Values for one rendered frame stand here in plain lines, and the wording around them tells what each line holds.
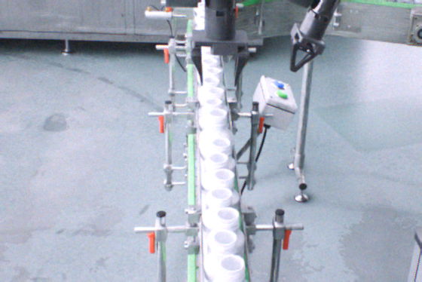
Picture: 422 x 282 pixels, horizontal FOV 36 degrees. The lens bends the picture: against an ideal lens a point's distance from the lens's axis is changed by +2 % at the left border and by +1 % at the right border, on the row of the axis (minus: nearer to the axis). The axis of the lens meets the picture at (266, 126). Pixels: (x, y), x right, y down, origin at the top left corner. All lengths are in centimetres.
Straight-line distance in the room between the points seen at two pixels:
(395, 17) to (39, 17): 269
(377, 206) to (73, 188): 149
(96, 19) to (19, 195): 178
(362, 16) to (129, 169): 143
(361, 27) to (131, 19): 217
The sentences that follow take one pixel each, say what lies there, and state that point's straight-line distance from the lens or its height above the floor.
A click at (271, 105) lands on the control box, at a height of 110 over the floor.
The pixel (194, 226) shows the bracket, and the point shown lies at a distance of 113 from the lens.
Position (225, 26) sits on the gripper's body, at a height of 138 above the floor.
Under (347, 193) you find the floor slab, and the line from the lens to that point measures 329.
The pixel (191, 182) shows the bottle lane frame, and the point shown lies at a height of 100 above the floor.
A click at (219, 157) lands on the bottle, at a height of 116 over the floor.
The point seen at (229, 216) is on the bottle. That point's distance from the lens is 104.
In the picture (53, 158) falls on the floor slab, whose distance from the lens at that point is 355.
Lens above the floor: 175
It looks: 27 degrees down
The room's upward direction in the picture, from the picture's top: 4 degrees clockwise
